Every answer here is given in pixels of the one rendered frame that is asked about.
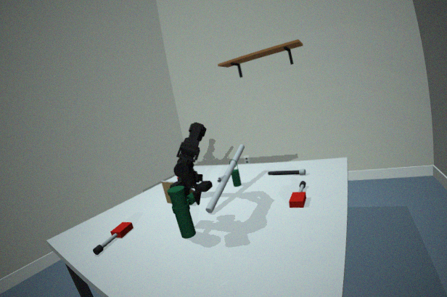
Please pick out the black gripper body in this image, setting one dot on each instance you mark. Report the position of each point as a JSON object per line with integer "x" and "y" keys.
{"x": 190, "y": 182}

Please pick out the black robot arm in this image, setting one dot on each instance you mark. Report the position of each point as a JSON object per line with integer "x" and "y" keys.
{"x": 189, "y": 149}

